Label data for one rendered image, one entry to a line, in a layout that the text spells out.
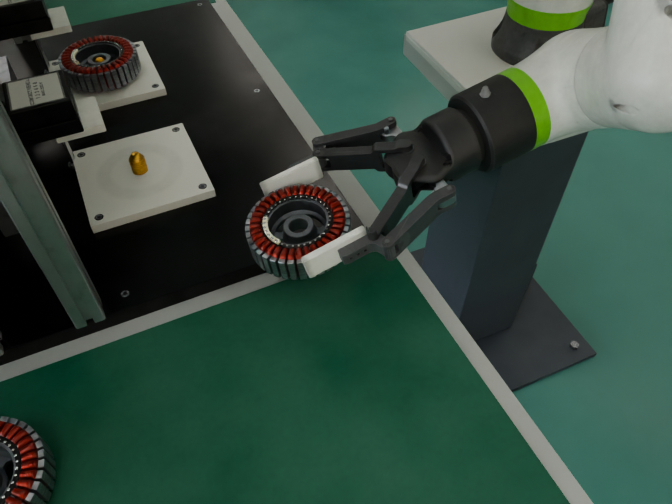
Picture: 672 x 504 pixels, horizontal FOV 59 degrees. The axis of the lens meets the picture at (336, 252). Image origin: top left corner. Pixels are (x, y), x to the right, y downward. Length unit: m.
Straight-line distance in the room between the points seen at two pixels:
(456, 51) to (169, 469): 0.77
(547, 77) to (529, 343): 1.00
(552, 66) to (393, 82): 1.72
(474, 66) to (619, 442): 0.92
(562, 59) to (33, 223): 0.53
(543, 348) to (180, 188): 1.07
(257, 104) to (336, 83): 1.47
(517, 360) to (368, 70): 1.35
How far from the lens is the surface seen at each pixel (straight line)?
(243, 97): 0.91
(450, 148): 0.62
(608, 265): 1.83
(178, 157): 0.80
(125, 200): 0.76
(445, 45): 1.05
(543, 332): 1.60
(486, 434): 0.59
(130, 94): 0.94
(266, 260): 0.60
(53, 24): 0.93
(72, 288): 0.63
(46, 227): 0.56
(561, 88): 0.66
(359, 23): 2.75
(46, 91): 0.71
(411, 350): 0.62
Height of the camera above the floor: 1.28
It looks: 49 degrees down
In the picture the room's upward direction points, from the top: straight up
